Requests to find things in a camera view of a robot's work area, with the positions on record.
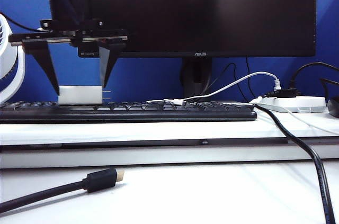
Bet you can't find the black plug on power strip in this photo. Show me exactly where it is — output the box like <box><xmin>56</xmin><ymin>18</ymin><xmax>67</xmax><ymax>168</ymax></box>
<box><xmin>265</xmin><ymin>88</ymin><xmax>300</xmax><ymax>98</ymax></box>

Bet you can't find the black computer mouse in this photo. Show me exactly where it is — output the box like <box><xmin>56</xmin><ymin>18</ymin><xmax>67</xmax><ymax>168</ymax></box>
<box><xmin>327</xmin><ymin>96</ymin><xmax>339</xmax><ymax>118</ymax></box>

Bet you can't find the black monitor stand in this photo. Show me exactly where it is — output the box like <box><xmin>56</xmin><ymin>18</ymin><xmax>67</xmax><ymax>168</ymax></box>
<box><xmin>181</xmin><ymin>57</ymin><xmax>213</xmax><ymax>98</ymax></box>

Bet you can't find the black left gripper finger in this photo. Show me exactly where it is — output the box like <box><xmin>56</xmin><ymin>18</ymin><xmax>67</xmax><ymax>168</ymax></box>
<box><xmin>99</xmin><ymin>40</ymin><xmax>127</xmax><ymax>89</ymax></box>
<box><xmin>22</xmin><ymin>38</ymin><xmax>60</xmax><ymax>96</ymax></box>

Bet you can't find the white USB charging base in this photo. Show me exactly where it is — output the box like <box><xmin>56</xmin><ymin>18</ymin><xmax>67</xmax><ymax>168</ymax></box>
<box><xmin>57</xmin><ymin>85</ymin><xmax>112</xmax><ymax>106</ymax></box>

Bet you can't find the white cable with ribbed plug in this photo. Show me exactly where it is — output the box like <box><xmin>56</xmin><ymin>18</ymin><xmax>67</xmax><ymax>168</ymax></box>
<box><xmin>144</xmin><ymin>72</ymin><xmax>282</xmax><ymax>103</ymax></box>

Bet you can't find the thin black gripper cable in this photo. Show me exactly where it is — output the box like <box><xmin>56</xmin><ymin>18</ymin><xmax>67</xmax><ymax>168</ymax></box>
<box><xmin>0</xmin><ymin>11</ymin><xmax>43</xmax><ymax>33</ymax></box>

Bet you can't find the white desk fan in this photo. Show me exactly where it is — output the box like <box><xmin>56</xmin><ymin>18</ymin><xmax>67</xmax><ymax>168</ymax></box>
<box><xmin>0</xmin><ymin>13</ymin><xmax>26</xmax><ymax>103</ymax></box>

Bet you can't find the black computer keyboard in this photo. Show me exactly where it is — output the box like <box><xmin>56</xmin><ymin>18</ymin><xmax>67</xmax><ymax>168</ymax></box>
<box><xmin>0</xmin><ymin>101</ymin><xmax>258</xmax><ymax>124</ymax></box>

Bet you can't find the white power strip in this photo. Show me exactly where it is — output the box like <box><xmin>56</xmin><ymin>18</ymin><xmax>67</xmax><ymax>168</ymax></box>
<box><xmin>248</xmin><ymin>96</ymin><xmax>327</xmax><ymax>114</ymax></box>

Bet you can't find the black mouse cable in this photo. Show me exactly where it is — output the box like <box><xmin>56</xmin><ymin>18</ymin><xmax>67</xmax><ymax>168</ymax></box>
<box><xmin>320</xmin><ymin>77</ymin><xmax>339</xmax><ymax>100</ymax></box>

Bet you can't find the white desk riser shelf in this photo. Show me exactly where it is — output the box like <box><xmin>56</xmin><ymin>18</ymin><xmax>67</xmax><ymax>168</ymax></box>
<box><xmin>0</xmin><ymin>102</ymin><xmax>339</xmax><ymax>169</ymax></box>

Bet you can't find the black HDMI cable gold plug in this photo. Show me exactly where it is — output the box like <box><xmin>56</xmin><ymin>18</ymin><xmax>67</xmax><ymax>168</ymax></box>
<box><xmin>0</xmin><ymin>168</ymin><xmax>125</xmax><ymax>214</ymax></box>

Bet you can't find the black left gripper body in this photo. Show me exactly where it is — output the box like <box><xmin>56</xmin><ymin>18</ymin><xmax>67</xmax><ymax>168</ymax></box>
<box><xmin>8</xmin><ymin>0</ymin><xmax>129</xmax><ymax>48</ymax></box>

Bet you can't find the black ASUS computer monitor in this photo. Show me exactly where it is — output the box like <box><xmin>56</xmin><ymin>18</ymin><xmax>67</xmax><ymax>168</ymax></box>
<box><xmin>78</xmin><ymin>0</ymin><xmax>317</xmax><ymax>58</ymax></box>

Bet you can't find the black looping cable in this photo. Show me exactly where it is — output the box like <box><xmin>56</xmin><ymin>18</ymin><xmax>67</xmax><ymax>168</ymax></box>
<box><xmin>289</xmin><ymin>61</ymin><xmax>339</xmax><ymax>89</ymax></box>

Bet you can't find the thick black power cable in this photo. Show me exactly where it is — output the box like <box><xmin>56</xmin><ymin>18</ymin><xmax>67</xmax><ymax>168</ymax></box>
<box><xmin>253</xmin><ymin>103</ymin><xmax>336</xmax><ymax>224</ymax></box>

